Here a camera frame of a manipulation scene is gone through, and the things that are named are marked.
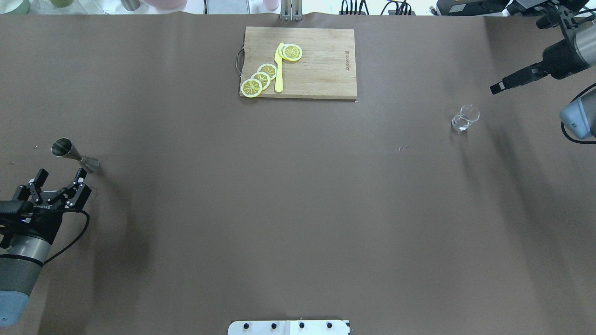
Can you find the wooden cutting board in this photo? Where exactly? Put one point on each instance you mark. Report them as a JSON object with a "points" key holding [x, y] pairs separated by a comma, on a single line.
{"points": [[327, 69]]}

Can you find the lemon slice beside knife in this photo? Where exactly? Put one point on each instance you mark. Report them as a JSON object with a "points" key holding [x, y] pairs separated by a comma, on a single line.
{"points": [[291, 52]]}

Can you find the end row lemon slice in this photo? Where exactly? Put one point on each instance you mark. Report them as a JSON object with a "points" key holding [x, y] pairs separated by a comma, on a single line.
{"points": [[251, 88]]}

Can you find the aluminium frame post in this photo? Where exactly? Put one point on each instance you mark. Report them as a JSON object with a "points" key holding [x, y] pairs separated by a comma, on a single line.
{"points": [[291, 10]]}

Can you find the pink cup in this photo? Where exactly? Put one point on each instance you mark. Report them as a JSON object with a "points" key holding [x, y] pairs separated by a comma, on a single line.
{"points": [[271, 5]]}

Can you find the pink bowl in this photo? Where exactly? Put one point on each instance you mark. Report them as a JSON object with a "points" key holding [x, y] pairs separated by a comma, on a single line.
{"points": [[166, 4]]}

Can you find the small clear glass cup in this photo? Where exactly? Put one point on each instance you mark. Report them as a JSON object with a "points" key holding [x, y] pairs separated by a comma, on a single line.
{"points": [[467, 115]]}

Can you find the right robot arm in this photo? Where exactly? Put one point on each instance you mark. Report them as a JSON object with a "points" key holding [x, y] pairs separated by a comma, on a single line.
{"points": [[576, 23]]}

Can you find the middle row lemon slice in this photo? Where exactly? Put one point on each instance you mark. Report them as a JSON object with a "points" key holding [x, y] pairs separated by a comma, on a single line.
{"points": [[263, 78]]}

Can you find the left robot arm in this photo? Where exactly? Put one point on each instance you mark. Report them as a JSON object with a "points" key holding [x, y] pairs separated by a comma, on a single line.
{"points": [[30, 222]]}

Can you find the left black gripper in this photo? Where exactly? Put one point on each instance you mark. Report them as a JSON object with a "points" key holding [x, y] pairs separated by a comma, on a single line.
{"points": [[43, 220]]}

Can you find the steel double jigger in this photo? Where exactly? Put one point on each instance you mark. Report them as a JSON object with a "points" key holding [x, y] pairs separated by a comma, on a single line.
{"points": [[64, 148]]}

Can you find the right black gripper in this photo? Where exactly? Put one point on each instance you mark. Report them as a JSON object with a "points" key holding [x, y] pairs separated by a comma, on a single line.
{"points": [[558, 59]]}

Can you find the yellow plastic knife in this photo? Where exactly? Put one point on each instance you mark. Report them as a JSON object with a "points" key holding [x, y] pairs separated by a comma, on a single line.
{"points": [[279, 82]]}

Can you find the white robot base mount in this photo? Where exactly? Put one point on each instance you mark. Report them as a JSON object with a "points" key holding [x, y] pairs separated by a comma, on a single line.
{"points": [[290, 327]]}

